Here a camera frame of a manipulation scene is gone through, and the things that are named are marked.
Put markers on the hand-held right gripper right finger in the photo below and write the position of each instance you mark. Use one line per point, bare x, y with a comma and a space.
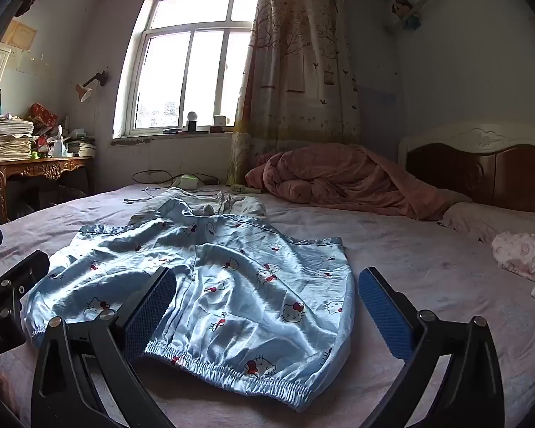
385, 316

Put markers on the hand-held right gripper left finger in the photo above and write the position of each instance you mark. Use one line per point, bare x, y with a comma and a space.
149, 312

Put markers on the blue cat-print satin pants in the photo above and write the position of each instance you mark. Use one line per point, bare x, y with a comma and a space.
249, 285

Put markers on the bed with pink floral sheet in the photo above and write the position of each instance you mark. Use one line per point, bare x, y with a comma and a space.
428, 276

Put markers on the carved wooden desk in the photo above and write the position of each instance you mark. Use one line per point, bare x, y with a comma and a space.
44, 167

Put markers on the stack of papers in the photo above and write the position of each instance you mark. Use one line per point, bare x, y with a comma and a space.
11, 140

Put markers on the white bottle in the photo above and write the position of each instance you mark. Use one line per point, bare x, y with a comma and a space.
60, 147

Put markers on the stack of books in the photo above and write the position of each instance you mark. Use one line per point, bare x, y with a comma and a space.
82, 147

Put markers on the grey folded garment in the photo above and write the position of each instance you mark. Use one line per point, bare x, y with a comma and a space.
232, 207

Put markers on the red box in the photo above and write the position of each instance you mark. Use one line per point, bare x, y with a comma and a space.
42, 113

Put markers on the green and white box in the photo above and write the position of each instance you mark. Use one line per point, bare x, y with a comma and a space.
189, 182

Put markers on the pink pillow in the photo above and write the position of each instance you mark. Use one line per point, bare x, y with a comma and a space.
481, 218

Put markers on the pink printed cloth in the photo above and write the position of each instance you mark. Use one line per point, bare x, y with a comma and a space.
517, 249

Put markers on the pink quilt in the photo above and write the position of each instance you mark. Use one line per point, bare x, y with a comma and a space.
339, 174

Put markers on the small white fan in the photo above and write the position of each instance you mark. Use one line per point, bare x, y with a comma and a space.
237, 189

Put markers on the dark flat book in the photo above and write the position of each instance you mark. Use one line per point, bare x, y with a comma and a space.
173, 130

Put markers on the globe lamp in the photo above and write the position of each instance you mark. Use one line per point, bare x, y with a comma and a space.
192, 118

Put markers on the small white box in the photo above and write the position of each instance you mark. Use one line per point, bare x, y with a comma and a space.
220, 121

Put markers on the white-framed window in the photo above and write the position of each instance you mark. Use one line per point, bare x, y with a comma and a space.
169, 80

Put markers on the tree-print curtain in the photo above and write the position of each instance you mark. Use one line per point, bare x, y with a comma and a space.
294, 76

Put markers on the pink wall lamp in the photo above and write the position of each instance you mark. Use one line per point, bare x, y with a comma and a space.
85, 93

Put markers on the white wall paper sheet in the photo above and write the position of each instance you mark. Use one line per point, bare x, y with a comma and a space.
33, 62

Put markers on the yellowed wall certificate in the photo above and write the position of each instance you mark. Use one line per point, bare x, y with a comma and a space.
18, 33

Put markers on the dark wall hanging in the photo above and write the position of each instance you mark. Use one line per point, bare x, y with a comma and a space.
23, 0

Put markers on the brown-haired wall doll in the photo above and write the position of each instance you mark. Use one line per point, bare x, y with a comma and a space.
402, 6

